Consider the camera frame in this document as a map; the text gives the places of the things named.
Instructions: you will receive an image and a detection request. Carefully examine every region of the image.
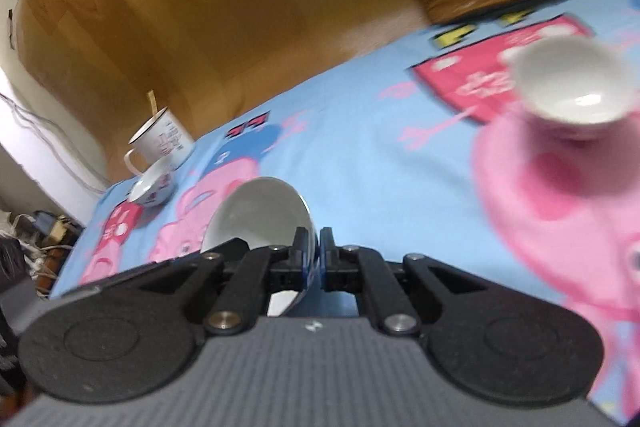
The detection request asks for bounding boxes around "large white floral bowl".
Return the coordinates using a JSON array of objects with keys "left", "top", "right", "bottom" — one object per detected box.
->
[{"left": 200, "top": 176, "right": 317, "bottom": 335}]

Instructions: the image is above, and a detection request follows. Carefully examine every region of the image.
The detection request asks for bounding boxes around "wooden stick in mug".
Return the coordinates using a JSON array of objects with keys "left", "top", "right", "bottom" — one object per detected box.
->
[{"left": 146, "top": 90, "right": 158, "bottom": 117}]

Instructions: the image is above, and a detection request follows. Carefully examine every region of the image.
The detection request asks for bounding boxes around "blue cartoon pig tablecloth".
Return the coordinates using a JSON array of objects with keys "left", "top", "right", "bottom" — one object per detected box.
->
[{"left": 53, "top": 0, "right": 639, "bottom": 421}]

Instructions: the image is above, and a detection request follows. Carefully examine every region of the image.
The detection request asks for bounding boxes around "white enamel mug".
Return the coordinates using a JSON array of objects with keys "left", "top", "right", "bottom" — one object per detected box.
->
[{"left": 124, "top": 107, "right": 195, "bottom": 176}]

